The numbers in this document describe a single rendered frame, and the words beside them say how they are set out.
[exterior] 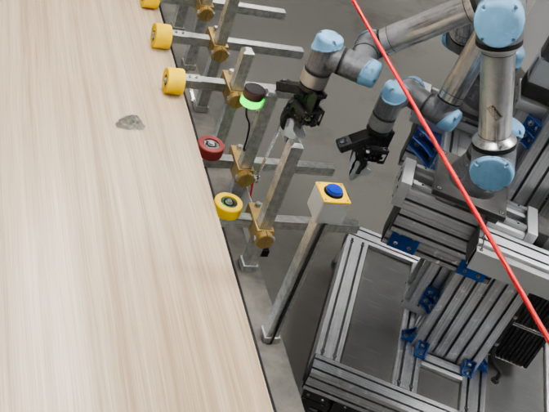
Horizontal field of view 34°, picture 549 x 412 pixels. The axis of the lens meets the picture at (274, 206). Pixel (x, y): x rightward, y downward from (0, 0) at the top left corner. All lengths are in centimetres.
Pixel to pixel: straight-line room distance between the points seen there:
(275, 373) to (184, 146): 70
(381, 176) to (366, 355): 142
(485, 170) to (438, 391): 106
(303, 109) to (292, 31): 287
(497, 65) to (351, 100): 263
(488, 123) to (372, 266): 130
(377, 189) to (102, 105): 197
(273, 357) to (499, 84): 90
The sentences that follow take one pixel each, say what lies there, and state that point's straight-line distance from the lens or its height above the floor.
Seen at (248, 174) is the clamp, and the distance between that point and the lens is 262.
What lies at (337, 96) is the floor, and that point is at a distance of 488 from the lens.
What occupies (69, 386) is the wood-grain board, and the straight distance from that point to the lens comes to 194.
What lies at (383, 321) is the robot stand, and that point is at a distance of 336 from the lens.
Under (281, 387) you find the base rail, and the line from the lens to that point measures 233.
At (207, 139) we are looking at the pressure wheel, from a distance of 264.
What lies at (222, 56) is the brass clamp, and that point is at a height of 94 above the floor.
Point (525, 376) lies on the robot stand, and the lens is 350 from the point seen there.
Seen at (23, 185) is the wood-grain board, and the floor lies 90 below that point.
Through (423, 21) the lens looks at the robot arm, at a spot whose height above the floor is 145.
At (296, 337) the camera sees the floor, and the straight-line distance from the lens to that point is 345.
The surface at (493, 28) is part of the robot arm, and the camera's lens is 225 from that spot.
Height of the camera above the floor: 243
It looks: 38 degrees down
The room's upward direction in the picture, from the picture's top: 22 degrees clockwise
